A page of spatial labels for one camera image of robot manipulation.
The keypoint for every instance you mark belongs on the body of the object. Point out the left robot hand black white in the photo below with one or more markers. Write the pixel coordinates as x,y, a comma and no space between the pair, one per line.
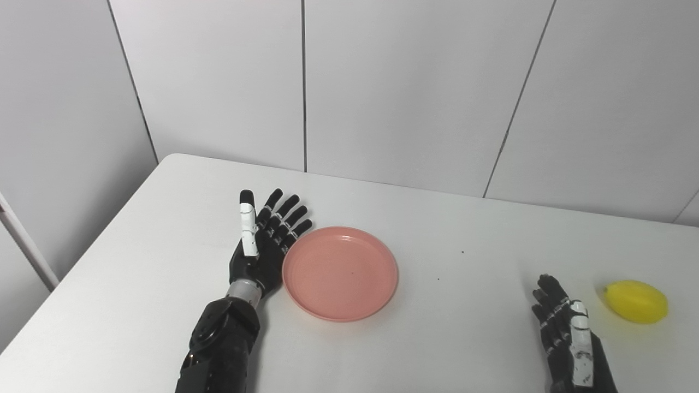
263,245

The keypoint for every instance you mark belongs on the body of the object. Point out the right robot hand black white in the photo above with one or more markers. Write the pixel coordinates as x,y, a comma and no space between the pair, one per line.
573,338

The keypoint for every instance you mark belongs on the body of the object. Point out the yellow lemon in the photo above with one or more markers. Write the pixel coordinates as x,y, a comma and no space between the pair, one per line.
637,301

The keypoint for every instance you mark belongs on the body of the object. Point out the pink round plate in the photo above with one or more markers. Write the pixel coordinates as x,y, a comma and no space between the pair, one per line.
339,273

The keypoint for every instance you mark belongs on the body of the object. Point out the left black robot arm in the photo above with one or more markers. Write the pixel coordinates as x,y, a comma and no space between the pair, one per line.
226,344

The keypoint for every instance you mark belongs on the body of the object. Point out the white post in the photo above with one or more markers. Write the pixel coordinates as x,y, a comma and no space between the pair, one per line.
24,245

